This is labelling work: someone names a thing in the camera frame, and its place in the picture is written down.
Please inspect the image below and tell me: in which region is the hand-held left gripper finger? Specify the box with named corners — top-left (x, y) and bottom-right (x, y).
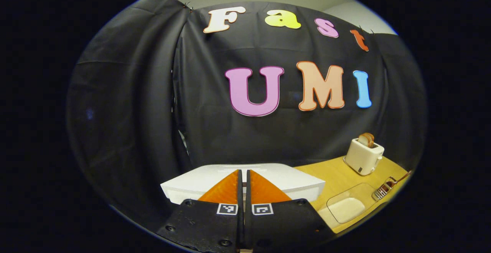
top-left (245, 170), bottom-right (335, 253)
top-left (157, 169), bottom-right (245, 253)

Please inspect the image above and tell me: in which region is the white rice cooker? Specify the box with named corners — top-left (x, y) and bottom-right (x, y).
top-left (160, 163), bottom-right (326, 205)

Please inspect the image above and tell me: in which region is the white rice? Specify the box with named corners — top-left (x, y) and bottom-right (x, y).
top-left (334, 198), bottom-right (366, 223)

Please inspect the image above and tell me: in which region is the clear chopstick holder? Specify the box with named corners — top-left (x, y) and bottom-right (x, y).
top-left (371, 176), bottom-right (397, 201)

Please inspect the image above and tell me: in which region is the black backdrop cloth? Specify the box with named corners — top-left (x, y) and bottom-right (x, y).
top-left (66, 0), bottom-right (427, 223)

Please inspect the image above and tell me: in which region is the white toaster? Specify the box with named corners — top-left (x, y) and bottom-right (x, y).
top-left (344, 138), bottom-right (385, 176)

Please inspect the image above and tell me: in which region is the clear plastic container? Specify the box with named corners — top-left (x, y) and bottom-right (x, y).
top-left (318, 183), bottom-right (380, 228)

